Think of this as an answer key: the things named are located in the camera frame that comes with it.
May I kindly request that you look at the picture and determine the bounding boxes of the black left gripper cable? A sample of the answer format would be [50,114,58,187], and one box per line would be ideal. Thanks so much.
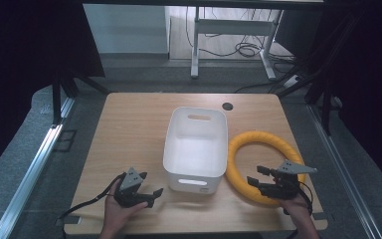
[57,172,127,220]

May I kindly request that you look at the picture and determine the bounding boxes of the white power strip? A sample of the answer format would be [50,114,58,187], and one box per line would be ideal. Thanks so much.
[283,75,303,89]

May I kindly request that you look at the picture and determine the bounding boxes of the white plastic basket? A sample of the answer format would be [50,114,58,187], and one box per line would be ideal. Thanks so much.
[162,106,229,195]

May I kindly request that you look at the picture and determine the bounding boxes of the dark curtain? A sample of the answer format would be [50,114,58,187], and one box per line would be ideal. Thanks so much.
[0,0,106,184]
[275,0,382,190]

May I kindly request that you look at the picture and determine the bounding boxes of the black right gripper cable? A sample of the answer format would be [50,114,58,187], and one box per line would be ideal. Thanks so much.
[286,180,314,239]

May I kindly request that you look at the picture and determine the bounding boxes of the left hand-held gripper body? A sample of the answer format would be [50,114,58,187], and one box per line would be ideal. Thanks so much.
[113,166,156,209]

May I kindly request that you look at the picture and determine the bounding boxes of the black metal stand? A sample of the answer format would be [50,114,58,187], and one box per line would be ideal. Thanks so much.
[277,9,356,136]
[51,66,109,126]

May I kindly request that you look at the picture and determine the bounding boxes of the aluminium floor rail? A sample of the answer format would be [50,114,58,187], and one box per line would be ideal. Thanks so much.
[305,104,382,239]
[0,97,77,239]

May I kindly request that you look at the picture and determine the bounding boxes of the black floor cables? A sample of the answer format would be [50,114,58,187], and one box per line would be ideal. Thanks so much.
[184,6,299,95]

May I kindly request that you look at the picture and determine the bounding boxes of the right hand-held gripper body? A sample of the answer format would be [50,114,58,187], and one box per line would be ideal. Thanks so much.
[258,159,318,201]

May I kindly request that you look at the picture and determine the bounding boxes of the white metal desk frame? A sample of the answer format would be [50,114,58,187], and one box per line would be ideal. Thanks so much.
[190,6,285,82]

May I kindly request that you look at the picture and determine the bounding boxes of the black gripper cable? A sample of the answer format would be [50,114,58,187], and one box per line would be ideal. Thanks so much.
[286,180,314,239]
[57,172,127,220]

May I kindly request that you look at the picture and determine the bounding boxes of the person's left hand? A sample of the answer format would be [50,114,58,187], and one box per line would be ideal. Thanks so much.
[103,179,149,231]

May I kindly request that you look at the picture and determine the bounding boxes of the yellow padded ring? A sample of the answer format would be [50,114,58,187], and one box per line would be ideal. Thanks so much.
[225,130,306,207]

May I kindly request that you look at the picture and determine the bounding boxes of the dark floor hatch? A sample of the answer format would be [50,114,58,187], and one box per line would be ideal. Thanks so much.
[53,129,78,153]

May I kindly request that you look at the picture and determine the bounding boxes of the person's right hand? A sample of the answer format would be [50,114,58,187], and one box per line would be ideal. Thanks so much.
[279,192,313,226]

